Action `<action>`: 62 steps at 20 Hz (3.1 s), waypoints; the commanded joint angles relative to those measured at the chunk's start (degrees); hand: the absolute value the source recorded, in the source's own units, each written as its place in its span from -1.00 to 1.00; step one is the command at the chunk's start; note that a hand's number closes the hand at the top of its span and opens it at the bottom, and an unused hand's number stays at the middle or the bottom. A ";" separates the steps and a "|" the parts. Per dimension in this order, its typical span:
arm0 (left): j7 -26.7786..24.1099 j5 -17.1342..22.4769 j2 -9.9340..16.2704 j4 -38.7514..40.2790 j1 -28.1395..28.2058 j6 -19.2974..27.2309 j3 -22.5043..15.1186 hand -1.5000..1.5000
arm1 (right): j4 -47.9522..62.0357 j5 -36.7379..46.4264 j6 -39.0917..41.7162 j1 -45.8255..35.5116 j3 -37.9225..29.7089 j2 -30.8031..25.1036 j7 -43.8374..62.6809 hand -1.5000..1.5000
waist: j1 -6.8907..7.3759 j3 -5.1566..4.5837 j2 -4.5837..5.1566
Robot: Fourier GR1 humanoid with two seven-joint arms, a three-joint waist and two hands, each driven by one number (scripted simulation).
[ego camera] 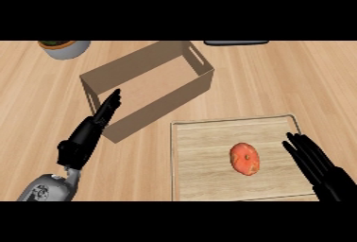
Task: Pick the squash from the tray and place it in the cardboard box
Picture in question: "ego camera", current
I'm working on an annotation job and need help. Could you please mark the orange squash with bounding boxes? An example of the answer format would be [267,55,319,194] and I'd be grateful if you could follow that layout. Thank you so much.
[229,142,263,177]

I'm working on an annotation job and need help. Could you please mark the pale wooden tray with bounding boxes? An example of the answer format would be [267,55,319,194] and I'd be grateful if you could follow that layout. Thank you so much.
[168,113,320,202]

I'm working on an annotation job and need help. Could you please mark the brown cardboard box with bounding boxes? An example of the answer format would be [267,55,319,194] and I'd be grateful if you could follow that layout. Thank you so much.
[78,41,217,145]

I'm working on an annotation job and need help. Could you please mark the grey plant pot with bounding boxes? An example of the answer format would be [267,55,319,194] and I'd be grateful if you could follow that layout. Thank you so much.
[37,41,92,61]

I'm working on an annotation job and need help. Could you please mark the dark flat object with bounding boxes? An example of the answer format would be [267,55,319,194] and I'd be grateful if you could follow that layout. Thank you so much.
[202,41,270,47]

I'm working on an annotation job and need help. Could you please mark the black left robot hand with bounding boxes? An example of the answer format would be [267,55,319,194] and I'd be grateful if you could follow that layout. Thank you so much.
[56,88,123,171]

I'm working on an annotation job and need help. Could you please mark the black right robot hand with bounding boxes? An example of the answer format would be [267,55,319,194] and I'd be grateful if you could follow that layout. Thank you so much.
[280,131,357,202]

